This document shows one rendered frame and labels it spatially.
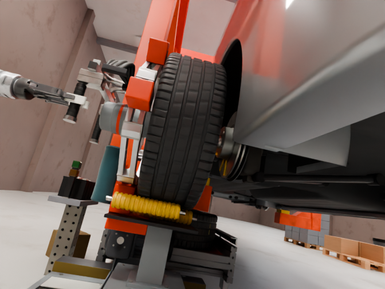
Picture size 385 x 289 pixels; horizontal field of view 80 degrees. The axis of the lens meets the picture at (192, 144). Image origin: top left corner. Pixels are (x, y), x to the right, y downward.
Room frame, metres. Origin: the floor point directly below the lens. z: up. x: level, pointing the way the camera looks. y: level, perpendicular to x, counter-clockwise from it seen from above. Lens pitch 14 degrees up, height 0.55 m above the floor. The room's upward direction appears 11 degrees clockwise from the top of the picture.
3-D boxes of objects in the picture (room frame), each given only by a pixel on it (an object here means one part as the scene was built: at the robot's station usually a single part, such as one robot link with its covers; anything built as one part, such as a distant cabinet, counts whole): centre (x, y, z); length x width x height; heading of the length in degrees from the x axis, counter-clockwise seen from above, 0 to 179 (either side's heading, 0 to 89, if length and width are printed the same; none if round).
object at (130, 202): (0.89, 0.12, 0.51); 0.29 x 0.06 x 0.06; 96
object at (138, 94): (0.69, 0.20, 0.85); 0.09 x 0.08 x 0.07; 6
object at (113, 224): (1.00, 0.20, 0.48); 0.16 x 0.12 x 0.17; 96
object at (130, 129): (1.00, 0.24, 0.85); 0.54 x 0.07 x 0.54; 6
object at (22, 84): (0.79, 0.60, 0.83); 0.09 x 0.08 x 0.07; 96
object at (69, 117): (0.81, 0.45, 0.83); 0.04 x 0.04 x 0.16
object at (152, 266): (1.02, 0.07, 0.32); 0.40 x 0.30 x 0.28; 6
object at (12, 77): (0.78, 0.67, 0.83); 0.09 x 0.06 x 0.09; 6
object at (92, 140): (1.14, 0.49, 0.83); 0.04 x 0.04 x 0.16
